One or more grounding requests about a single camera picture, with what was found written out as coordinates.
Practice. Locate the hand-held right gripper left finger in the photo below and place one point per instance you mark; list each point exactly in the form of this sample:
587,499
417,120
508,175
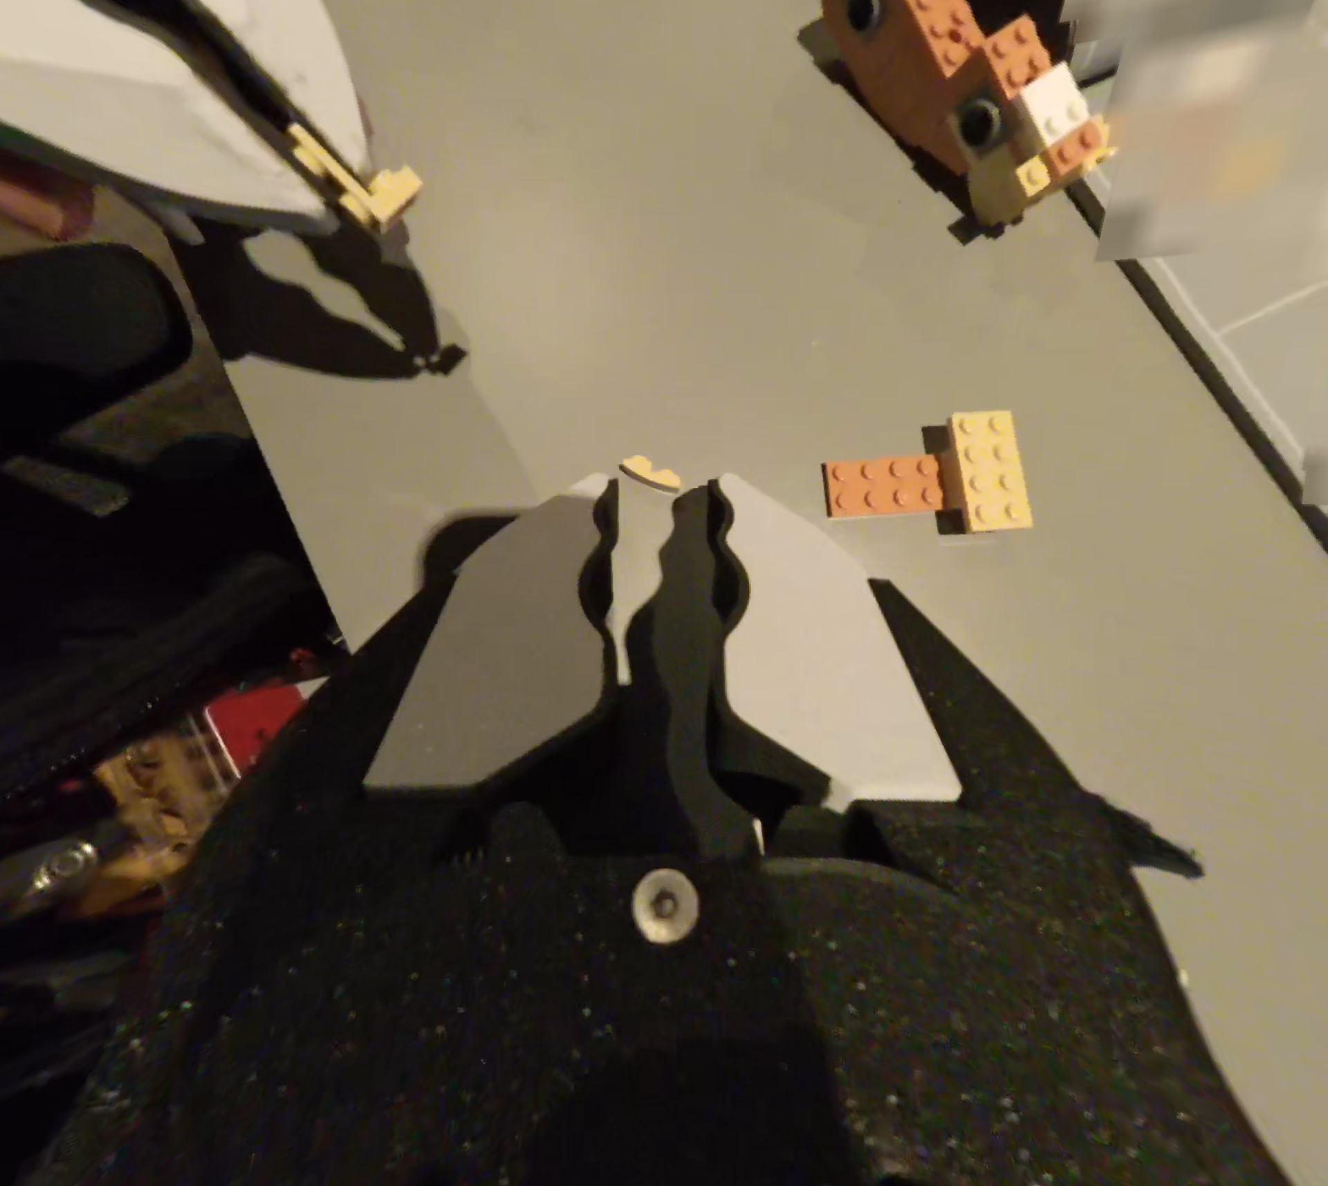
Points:
497,677

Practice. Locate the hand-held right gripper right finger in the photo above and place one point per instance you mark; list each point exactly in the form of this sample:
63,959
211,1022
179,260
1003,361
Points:
830,677

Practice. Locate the small yellow brick assembly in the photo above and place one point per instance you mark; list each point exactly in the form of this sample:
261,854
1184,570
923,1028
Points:
352,180

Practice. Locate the yellow toy brick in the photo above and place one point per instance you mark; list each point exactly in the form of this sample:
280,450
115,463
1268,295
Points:
989,471

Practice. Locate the grey desk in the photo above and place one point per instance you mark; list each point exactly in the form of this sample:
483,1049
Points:
685,274

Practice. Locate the tiny tan toy brick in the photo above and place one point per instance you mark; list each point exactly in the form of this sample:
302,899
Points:
649,472

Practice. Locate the tan studded toy brick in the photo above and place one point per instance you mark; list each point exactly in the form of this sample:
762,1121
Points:
1011,186

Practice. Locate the grey instruction booklet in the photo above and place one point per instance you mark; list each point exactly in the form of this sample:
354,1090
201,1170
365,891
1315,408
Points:
1244,274

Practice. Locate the small orange toy brick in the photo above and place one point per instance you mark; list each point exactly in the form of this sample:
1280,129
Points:
923,35

